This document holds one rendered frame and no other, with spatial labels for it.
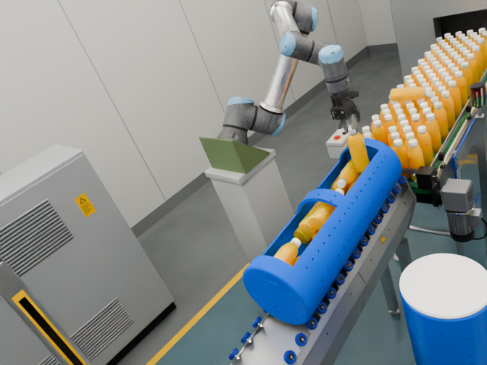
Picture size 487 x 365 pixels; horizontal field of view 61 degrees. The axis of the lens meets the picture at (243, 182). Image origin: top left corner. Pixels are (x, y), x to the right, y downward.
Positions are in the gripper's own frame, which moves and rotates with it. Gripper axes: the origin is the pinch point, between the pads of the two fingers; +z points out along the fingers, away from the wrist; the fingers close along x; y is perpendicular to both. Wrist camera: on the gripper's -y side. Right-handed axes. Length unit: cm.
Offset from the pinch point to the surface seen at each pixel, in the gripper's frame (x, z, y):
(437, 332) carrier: 49, 38, 61
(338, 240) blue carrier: 12, 20, 47
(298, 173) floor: -160, 136, -141
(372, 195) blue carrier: 12.5, 20.9, 17.6
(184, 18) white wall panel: -260, -35, -166
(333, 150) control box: -31, 30, -27
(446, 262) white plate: 46, 31, 38
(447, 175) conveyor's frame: 22, 52, -41
